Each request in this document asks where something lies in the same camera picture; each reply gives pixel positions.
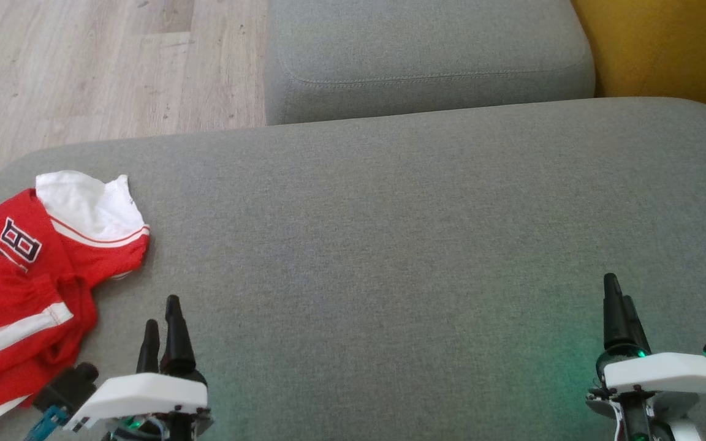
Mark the large grey fabric sofa seat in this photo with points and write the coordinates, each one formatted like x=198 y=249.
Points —
x=390 y=245

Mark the small grey fabric sofa cushion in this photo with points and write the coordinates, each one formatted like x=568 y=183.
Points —
x=426 y=55

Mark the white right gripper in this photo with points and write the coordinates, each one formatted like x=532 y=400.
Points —
x=665 y=370

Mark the red white jersey shirt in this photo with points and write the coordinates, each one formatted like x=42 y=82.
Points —
x=92 y=245

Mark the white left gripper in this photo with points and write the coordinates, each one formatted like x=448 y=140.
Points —
x=144 y=395

